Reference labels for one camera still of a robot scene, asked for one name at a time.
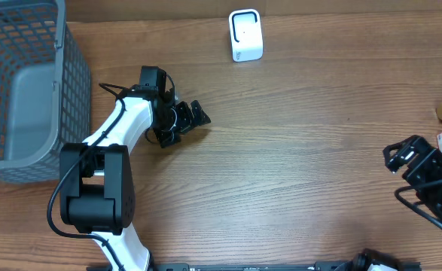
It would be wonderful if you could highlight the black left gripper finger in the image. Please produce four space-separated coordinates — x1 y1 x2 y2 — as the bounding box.
191 100 211 126
159 132 181 148

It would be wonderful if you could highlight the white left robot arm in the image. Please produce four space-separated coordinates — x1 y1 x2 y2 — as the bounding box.
47 66 211 270

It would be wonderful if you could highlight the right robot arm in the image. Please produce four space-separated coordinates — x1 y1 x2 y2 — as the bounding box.
383 135 442 230

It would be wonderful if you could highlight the white barcode scanner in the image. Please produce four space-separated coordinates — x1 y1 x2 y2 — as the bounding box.
228 8 264 62

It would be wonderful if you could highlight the dark grey plastic basket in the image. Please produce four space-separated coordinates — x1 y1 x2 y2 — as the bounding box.
0 0 91 184

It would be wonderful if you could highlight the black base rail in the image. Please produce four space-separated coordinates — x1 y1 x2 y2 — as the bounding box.
87 261 423 271

